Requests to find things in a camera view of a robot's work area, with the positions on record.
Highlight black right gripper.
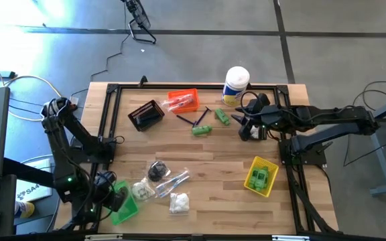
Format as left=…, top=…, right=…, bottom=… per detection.
left=231, top=93, right=281, bottom=141

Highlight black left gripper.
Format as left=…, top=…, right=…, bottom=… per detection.
left=94, top=171, right=130, bottom=212

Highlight green toy pieces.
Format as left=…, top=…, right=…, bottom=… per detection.
left=214, top=107, right=231, bottom=127

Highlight bagged black hair ties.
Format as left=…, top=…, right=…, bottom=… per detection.
left=147, top=160, right=172, bottom=183

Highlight black plastic basket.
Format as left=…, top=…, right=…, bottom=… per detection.
left=249, top=124, right=268, bottom=141
left=127, top=99, right=166, bottom=132

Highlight green plastic basket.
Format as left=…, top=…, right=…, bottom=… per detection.
left=111, top=179, right=140, bottom=226

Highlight bagged cotton swabs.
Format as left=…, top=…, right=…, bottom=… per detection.
left=131, top=177, right=156, bottom=202

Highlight white blue wipes canister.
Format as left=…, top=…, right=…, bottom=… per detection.
left=221, top=66, right=251, bottom=108

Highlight yellow plastic basket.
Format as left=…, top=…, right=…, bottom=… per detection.
left=243, top=155, right=280, bottom=198

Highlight orange plastic basket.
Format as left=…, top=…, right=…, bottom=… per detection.
left=168, top=88, right=200, bottom=113

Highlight white printed box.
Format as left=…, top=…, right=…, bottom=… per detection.
left=14, top=159, right=52, bottom=203

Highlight black desk support beam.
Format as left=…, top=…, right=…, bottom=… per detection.
left=1, top=157, right=56, bottom=188

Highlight yellow white container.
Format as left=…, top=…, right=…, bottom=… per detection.
left=14, top=200, right=36, bottom=219

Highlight blue steel table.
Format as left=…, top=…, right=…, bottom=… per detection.
left=348, top=92, right=386, bottom=197

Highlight black floor fan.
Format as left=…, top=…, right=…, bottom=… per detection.
left=121, top=0, right=157, bottom=46

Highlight silver frame bracket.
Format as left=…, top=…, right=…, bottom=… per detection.
left=84, top=234, right=123, bottom=241
left=271, top=235, right=310, bottom=241

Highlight black aluminium table frame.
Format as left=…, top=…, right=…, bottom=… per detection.
left=56, top=82, right=340, bottom=235

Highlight black floor cable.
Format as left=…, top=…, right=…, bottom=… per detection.
left=342, top=79, right=386, bottom=167

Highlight white floor cable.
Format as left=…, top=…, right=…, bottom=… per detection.
left=0, top=55, right=65, bottom=122

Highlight black fan power cable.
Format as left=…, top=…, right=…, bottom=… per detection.
left=68, top=3, right=130, bottom=101

